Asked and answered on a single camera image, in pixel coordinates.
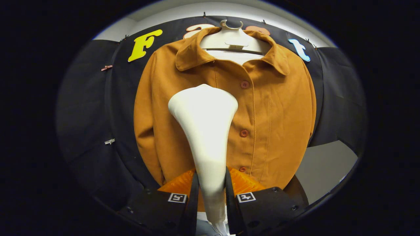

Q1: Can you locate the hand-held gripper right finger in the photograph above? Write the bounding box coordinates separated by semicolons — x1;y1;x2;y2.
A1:
224;166;309;235

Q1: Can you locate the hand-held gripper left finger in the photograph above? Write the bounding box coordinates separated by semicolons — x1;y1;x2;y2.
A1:
118;167;200;236

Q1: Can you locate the white garment steamer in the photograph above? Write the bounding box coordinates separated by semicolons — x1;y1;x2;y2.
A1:
168;84;239;236

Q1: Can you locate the orange-brown button shirt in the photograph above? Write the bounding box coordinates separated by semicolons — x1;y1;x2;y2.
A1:
134;26;317;212

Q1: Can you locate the black backdrop cloth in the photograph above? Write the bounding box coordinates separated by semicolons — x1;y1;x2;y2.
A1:
55;15;367;211

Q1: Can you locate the white plastic hanger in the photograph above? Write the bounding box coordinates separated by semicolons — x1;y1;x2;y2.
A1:
199;19;273;56

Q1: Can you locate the row of black clips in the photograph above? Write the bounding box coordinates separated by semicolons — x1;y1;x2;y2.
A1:
119;11;319;50

